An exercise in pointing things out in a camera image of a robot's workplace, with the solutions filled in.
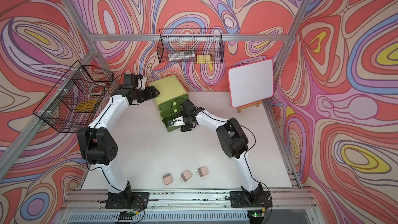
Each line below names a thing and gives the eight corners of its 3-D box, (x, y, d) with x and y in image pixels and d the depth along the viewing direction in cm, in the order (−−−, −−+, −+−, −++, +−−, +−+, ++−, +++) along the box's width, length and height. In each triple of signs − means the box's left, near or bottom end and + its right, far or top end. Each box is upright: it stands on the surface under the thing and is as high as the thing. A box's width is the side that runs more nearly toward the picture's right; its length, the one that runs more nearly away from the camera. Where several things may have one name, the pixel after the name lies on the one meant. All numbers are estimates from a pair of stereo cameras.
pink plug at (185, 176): (182, 184, 80) (182, 183, 78) (178, 177, 82) (178, 176, 80) (192, 176, 82) (191, 175, 81) (188, 170, 84) (187, 169, 83)
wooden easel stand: (238, 113, 108) (239, 109, 105) (237, 111, 109) (238, 107, 106) (261, 105, 112) (263, 102, 109) (259, 103, 114) (261, 100, 111)
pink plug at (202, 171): (197, 177, 82) (197, 176, 80) (195, 170, 84) (195, 168, 83) (208, 174, 83) (208, 172, 81) (205, 166, 86) (206, 165, 84)
